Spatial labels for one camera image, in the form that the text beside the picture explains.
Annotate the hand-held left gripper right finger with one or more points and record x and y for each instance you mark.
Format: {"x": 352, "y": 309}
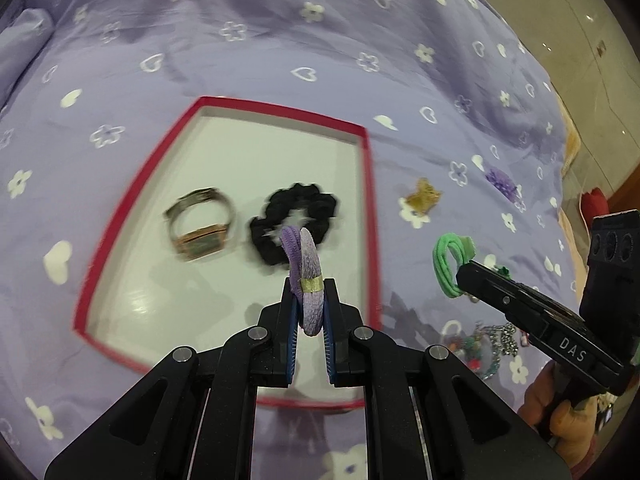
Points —
{"x": 330, "y": 355}

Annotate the amber hair claw clip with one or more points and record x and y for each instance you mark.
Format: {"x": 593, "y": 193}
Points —
{"x": 422, "y": 197}

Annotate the black scrunchie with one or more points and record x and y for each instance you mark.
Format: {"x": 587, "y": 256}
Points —
{"x": 272, "y": 200}

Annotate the purple flower hair clip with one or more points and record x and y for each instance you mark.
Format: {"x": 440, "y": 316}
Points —
{"x": 500, "y": 180}

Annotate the red tray box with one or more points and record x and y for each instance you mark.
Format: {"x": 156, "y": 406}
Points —
{"x": 250, "y": 160}

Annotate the gold wrist watch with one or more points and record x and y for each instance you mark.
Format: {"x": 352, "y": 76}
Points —
{"x": 200, "y": 247}

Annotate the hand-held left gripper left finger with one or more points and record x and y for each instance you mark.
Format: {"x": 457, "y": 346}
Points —
{"x": 292, "y": 345}

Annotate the person's right hand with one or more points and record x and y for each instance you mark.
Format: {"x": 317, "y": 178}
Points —
{"x": 550, "y": 405}

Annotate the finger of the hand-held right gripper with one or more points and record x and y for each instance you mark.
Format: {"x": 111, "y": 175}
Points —
{"x": 540, "y": 294}
{"x": 500, "y": 295}

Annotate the purple floral blanket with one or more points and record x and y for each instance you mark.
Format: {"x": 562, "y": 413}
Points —
{"x": 300, "y": 60}

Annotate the red soft object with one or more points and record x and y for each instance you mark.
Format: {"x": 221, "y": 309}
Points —
{"x": 594, "y": 207}

